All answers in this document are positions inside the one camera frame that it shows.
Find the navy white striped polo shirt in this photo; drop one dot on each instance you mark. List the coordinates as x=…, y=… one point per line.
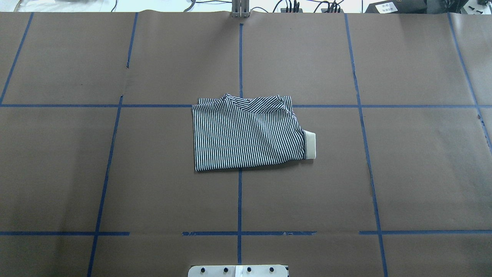
x=233, y=132

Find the black box with label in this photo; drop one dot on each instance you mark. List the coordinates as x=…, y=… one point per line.
x=398, y=6

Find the clear plastic bag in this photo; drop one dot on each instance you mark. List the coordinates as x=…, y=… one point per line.
x=66, y=6

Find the grey aluminium frame post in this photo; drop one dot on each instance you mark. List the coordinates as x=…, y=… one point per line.
x=240, y=9

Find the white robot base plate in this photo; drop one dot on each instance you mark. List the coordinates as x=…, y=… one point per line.
x=265, y=270

